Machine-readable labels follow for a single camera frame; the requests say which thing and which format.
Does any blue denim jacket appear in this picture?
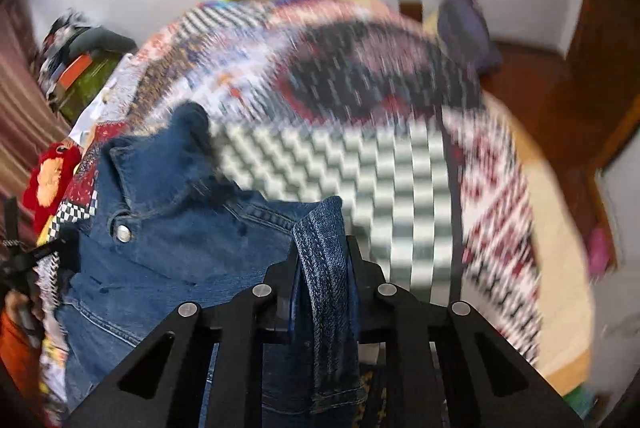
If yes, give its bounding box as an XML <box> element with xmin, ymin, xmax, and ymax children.
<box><xmin>55</xmin><ymin>102</ymin><xmax>364</xmax><ymax>427</ymax></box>

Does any orange left sleeve forearm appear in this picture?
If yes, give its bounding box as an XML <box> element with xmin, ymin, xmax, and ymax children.
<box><xmin>1</xmin><ymin>311</ymin><xmax>43</xmax><ymax>420</ymax></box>

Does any red plush toy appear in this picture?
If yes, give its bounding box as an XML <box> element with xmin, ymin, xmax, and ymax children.
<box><xmin>21</xmin><ymin>141</ymin><xmax>81</xmax><ymax>235</ymax></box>

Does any striped maroon curtain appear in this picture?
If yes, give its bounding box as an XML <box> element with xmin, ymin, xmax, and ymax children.
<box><xmin>1</xmin><ymin>0</ymin><xmax>68</xmax><ymax>200</ymax></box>

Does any orange tan blanket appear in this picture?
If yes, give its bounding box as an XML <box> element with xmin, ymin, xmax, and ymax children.
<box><xmin>485</xmin><ymin>94</ymin><xmax>594</xmax><ymax>396</ymax></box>

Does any green storage box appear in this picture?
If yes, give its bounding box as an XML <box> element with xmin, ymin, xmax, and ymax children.
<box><xmin>55</xmin><ymin>51</ymin><xmax>122</xmax><ymax>125</ymax></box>

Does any orange box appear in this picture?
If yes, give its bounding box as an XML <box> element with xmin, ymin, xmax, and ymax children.
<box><xmin>58</xmin><ymin>52</ymin><xmax>93</xmax><ymax>90</ymax></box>

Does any patchwork patterned bedspread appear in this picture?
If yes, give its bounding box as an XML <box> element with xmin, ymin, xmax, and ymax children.
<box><xmin>39</xmin><ymin>0</ymin><xmax>541</xmax><ymax>419</ymax></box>

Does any grey pillow on pile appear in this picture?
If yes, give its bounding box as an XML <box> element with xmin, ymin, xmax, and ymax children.
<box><xmin>68</xmin><ymin>26</ymin><xmax>138</xmax><ymax>59</ymax></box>

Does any brown wooden door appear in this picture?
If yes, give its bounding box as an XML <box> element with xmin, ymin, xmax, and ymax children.
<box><xmin>482</xmin><ymin>0</ymin><xmax>639</xmax><ymax>242</ymax></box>

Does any purple grey backpack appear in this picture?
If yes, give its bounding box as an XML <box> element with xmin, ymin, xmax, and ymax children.
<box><xmin>437</xmin><ymin>0</ymin><xmax>502</xmax><ymax>75</ymax></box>

